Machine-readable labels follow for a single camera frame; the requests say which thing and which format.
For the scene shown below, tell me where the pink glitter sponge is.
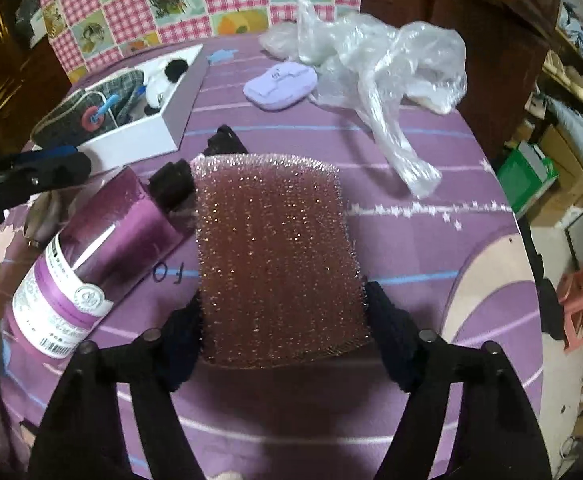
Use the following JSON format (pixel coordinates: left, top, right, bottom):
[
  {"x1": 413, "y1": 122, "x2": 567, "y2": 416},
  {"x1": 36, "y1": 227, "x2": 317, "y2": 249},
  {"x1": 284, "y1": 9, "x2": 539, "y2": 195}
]
[{"x1": 191, "y1": 152, "x2": 375, "y2": 368}]

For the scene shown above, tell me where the brown wooden cabinet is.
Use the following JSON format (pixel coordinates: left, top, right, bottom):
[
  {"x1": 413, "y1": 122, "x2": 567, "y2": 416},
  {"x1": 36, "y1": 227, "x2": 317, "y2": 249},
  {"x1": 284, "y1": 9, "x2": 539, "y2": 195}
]
[{"x1": 361, "y1": 0, "x2": 562, "y2": 161}]

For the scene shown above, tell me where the dark wooden cabinet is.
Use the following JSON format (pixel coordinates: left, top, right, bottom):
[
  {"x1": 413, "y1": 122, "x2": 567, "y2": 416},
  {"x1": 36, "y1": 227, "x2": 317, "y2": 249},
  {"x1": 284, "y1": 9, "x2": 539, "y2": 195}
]
[{"x1": 0, "y1": 0, "x2": 72, "y2": 151}]

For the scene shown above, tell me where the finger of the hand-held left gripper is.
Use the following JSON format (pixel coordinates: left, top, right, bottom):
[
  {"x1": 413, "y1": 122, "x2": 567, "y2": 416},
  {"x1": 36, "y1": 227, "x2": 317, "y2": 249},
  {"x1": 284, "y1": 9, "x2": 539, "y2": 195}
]
[{"x1": 0, "y1": 145, "x2": 93, "y2": 202}]

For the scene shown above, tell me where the white and black plush toy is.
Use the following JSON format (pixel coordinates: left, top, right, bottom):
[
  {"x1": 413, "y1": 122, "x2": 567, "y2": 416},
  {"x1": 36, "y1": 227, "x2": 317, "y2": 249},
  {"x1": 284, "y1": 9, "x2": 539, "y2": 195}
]
[{"x1": 138, "y1": 58, "x2": 192, "y2": 120}]

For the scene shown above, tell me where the lilac pouch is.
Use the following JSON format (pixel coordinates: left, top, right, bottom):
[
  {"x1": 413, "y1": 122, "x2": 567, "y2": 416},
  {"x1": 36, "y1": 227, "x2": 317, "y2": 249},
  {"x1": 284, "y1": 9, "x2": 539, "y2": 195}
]
[{"x1": 242, "y1": 61, "x2": 318, "y2": 111}]

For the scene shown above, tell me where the clear plastic bag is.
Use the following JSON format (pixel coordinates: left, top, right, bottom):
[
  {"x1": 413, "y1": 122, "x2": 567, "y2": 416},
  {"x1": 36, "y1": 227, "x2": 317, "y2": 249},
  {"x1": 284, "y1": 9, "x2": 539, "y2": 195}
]
[{"x1": 261, "y1": 0, "x2": 468, "y2": 200}]

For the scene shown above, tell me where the cluttered storage shelf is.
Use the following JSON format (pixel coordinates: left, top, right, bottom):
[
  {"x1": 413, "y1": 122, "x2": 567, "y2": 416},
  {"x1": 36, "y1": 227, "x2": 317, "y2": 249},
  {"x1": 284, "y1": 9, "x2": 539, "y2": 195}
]
[{"x1": 521, "y1": 0, "x2": 583, "y2": 241}]

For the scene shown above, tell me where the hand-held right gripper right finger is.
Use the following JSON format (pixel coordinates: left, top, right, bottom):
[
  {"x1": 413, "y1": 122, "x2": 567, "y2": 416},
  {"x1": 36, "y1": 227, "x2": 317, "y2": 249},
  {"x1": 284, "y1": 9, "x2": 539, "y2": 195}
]
[{"x1": 364, "y1": 280, "x2": 552, "y2": 480}]

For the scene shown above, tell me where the grey plaid slipper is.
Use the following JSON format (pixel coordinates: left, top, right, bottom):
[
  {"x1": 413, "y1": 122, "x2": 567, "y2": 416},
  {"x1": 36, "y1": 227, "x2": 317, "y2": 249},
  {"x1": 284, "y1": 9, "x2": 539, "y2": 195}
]
[{"x1": 31, "y1": 71, "x2": 147, "y2": 148}]

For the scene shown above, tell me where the white cardboard box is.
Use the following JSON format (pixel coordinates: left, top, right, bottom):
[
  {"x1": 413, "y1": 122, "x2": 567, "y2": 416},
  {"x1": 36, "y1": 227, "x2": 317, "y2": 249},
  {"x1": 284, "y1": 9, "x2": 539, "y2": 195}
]
[{"x1": 30, "y1": 44, "x2": 211, "y2": 171}]

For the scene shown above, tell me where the purple pump bottle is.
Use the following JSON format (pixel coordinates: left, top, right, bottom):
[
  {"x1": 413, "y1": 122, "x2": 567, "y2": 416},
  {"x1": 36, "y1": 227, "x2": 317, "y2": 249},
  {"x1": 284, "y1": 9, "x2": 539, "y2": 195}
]
[{"x1": 10, "y1": 125, "x2": 252, "y2": 361}]

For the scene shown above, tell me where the green box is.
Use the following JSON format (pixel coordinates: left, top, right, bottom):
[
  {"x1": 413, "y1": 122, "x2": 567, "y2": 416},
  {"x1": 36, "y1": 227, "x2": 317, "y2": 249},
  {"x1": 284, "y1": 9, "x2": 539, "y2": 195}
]
[{"x1": 495, "y1": 141, "x2": 559, "y2": 213}]

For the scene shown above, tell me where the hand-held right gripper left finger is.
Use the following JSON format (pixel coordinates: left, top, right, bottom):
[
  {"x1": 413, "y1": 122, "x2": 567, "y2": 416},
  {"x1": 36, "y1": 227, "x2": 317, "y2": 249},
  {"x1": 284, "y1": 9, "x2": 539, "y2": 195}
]
[{"x1": 27, "y1": 292, "x2": 207, "y2": 480}]

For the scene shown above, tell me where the pink checkered printed cloth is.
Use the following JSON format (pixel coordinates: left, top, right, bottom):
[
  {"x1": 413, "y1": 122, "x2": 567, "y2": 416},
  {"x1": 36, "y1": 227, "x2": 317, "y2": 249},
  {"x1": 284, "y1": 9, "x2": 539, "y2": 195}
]
[{"x1": 34, "y1": 0, "x2": 365, "y2": 83}]

